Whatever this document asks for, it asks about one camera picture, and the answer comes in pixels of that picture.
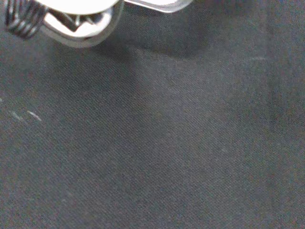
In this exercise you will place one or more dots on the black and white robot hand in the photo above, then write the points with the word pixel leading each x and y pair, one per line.
pixel 78 21

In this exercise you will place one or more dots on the black bench cloth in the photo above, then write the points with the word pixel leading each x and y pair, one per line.
pixel 152 143

